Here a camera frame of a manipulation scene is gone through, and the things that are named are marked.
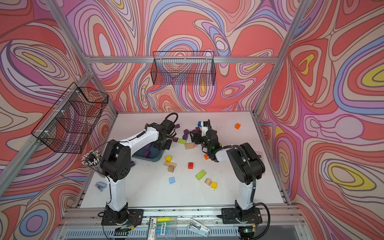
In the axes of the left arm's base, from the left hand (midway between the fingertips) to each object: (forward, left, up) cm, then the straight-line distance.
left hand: (167, 148), depth 95 cm
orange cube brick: (-3, -25, -6) cm, 26 cm away
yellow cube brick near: (-22, -29, -5) cm, 37 cm away
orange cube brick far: (+21, -50, -3) cm, 55 cm away
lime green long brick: (+8, -9, -4) cm, 13 cm away
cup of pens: (-13, +37, +11) cm, 40 cm away
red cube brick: (-11, -15, -2) cm, 19 cm away
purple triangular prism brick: (-5, +12, 0) cm, 13 cm away
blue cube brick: (+22, -21, -2) cm, 31 cm away
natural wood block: (+4, -14, -3) cm, 15 cm away
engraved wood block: (-9, -3, -3) cm, 10 cm away
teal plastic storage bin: (-8, +6, +3) cm, 10 cm away
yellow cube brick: (-6, -1, -3) cm, 7 cm away
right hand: (+7, -18, +4) cm, 20 cm away
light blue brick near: (-19, -4, -5) cm, 20 cm away
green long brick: (-16, -21, -4) cm, 27 cm away
